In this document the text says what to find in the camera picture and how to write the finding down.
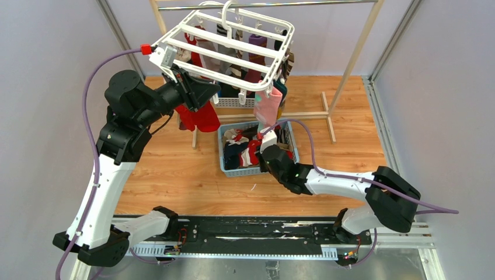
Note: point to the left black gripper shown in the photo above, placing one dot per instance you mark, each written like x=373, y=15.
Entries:
x=195, y=91

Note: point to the red santa sock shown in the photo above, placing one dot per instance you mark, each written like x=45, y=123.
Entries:
x=206, y=119

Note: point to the red snowman sock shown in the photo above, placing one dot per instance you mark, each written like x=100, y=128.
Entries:
x=186, y=121

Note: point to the white clip sock hanger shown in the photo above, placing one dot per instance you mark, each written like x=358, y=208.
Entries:
x=201, y=23

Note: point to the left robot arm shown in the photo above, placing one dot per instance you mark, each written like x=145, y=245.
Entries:
x=133, y=108

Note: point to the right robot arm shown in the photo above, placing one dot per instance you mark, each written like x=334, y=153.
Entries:
x=389, y=199

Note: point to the pile of socks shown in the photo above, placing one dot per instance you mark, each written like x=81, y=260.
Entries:
x=239, y=145

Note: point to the white plastic basket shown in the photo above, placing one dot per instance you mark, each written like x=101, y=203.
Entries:
x=234, y=103

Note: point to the brown striped sock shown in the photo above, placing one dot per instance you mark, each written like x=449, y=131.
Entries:
x=235, y=70

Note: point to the grey sock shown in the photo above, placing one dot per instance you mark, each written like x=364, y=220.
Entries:
x=220, y=65

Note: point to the pink patterned sock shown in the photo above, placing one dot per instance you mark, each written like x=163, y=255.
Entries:
x=266, y=108

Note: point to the dark green sock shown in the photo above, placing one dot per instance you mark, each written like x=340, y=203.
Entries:
x=283, y=90

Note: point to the blue plastic basket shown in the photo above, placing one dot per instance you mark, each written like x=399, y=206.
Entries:
x=247, y=170

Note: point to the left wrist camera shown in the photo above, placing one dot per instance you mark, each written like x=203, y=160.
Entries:
x=163, y=57

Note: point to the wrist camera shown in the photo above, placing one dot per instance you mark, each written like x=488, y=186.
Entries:
x=163, y=57
x=268, y=138

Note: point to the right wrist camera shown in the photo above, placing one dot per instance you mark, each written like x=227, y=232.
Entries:
x=268, y=138

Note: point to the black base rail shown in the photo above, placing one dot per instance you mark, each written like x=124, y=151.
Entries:
x=269, y=237

